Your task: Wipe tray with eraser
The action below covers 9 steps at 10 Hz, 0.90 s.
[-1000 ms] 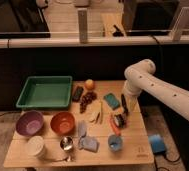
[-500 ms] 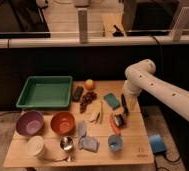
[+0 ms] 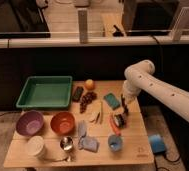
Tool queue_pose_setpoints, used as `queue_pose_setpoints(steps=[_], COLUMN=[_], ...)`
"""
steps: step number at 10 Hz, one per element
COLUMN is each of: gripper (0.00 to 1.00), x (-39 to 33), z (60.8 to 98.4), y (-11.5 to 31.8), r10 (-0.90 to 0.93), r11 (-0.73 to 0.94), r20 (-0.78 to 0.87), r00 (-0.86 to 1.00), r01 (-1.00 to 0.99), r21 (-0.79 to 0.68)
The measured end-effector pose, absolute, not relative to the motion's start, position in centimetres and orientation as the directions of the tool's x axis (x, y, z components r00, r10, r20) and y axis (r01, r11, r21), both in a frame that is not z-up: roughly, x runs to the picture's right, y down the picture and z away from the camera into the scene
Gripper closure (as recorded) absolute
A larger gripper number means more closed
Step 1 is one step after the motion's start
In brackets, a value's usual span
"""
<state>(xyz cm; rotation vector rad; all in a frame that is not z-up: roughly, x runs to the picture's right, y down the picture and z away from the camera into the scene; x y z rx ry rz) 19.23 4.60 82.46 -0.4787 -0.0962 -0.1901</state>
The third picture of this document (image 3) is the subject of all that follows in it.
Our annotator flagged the black eraser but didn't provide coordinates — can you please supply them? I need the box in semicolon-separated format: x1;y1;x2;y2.
72;86;84;102

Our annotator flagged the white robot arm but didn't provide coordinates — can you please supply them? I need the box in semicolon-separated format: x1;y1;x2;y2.
122;60;189;123

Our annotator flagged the green plastic tray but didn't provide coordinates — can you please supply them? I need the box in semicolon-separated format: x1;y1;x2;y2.
16;76;72;109

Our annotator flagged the teal sponge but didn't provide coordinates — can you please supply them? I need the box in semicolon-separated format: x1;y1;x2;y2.
104;93;120;110

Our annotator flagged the banana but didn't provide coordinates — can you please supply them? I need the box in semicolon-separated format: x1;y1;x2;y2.
88;100;104;125

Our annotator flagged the dark grape bunch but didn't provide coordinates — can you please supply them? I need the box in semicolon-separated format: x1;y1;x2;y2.
80;92;97;113

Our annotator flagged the orange fruit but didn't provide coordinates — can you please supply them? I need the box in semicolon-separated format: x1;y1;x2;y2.
85;79;95;90

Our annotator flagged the wooden board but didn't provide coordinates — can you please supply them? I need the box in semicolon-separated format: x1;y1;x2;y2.
4;80;154;168

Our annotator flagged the blue small cup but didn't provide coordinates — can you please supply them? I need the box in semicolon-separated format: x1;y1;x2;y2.
108;135;123;152

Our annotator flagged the blue tape roll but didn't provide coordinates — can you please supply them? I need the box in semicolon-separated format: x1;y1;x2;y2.
149;134;166;154

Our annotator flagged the blue cloth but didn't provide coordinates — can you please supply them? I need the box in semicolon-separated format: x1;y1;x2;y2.
78;120;99;153

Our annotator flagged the orange bowl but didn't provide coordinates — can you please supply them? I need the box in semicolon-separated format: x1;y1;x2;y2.
50;112;75;135

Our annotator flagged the metal measuring cup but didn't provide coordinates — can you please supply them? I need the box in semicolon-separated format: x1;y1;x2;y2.
60;136;74;162

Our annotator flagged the purple bowl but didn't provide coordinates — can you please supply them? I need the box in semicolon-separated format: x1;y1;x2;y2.
16;110;44;136

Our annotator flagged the white cup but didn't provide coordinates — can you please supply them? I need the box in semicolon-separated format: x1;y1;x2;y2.
25;136;46;158

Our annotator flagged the orange handled brush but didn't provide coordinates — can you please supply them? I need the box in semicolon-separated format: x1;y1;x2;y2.
109;114;126;136

